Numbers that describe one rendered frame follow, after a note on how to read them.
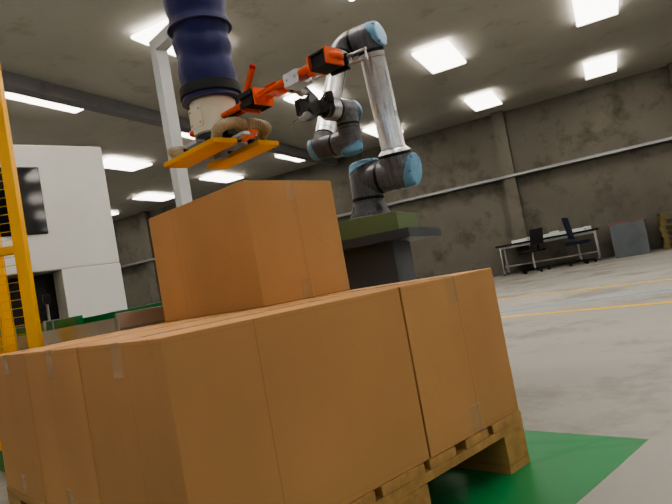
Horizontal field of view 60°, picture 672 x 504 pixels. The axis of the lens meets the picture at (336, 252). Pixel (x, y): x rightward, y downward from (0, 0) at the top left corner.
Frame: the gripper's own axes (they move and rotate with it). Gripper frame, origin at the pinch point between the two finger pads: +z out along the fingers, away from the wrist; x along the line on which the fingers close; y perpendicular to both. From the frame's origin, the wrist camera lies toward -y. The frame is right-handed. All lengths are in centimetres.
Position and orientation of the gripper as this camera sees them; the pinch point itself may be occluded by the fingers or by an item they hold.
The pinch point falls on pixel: (290, 101)
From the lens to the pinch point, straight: 216.4
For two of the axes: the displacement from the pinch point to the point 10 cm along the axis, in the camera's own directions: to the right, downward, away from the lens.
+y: -7.0, 1.6, 7.0
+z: -6.9, 0.9, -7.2
